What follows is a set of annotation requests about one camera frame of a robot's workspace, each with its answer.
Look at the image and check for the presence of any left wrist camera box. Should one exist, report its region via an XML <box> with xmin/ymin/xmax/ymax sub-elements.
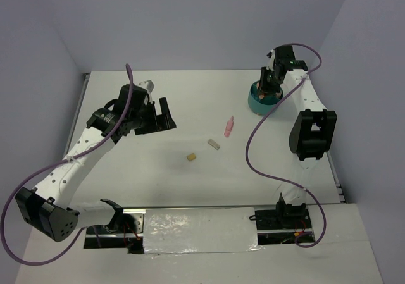
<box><xmin>137</xmin><ymin>80</ymin><xmax>154</xmax><ymax>94</ymax></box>

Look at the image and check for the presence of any silver foil cover plate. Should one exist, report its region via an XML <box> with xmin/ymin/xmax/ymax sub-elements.
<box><xmin>143</xmin><ymin>207</ymin><xmax>260</xmax><ymax>254</ymax></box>

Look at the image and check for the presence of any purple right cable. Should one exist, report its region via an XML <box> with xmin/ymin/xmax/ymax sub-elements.
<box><xmin>246</xmin><ymin>42</ymin><xmax>328</xmax><ymax>249</ymax></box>

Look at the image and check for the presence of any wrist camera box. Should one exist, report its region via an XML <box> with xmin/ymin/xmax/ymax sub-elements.
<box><xmin>137</xmin><ymin>80</ymin><xmax>154</xmax><ymax>94</ymax></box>
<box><xmin>266</xmin><ymin>49</ymin><xmax>275</xmax><ymax>70</ymax></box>

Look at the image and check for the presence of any purple cable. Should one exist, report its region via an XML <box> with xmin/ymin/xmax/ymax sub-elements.
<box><xmin>0</xmin><ymin>63</ymin><xmax>134</xmax><ymax>266</ymax></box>
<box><xmin>246</xmin><ymin>42</ymin><xmax>328</xmax><ymax>249</ymax></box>

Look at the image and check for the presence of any grey white eraser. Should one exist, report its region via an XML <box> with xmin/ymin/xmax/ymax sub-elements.
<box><xmin>208</xmin><ymin>139</ymin><xmax>220</xmax><ymax>150</ymax></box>

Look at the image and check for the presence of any tan yellow eraser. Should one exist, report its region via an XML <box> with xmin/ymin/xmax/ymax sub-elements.
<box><xmin>187</xmin><ymin>153</ymin><xmax>196</xmax><ymax>161</ymax></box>

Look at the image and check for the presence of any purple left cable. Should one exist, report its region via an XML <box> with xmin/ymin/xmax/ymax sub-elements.
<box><xmin>0</xmin><ymin>63</ymin><xmax>134</xmax><ymax>266</ymax></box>

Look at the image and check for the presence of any metal base rail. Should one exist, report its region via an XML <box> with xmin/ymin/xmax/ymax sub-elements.
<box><xmin>84</xmin><ymin>206</ymin><xmax>315</xmax><ymax>255</ymax></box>

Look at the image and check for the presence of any teal round pen holder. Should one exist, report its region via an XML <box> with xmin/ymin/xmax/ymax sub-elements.
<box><xmin>247</xmin><ymin>81</ymin><xmax>284</xmax><ymax>116</ymax></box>

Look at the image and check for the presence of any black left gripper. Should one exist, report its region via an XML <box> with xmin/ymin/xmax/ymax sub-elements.
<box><xmin>130</xmin><ymin>97</ymin><xmax>176</xmax><ymax>136</ymax></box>

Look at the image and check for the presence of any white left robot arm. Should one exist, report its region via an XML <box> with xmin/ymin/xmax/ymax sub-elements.
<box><xmin>15</xmin><ymin>80</ymin><xmax>176</xmax><ymax>242</ymax></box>

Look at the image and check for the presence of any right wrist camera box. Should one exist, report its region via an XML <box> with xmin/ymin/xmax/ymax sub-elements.
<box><xmin>266</xmin><ymin>49</ymin><xmax>275</xmax><ymax>70</ymax></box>

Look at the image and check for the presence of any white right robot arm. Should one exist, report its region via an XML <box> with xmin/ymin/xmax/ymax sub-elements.
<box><xmin>256</xmin><ymin>44</ymin><xmax>337</xmax><ymax>228</ymax></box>

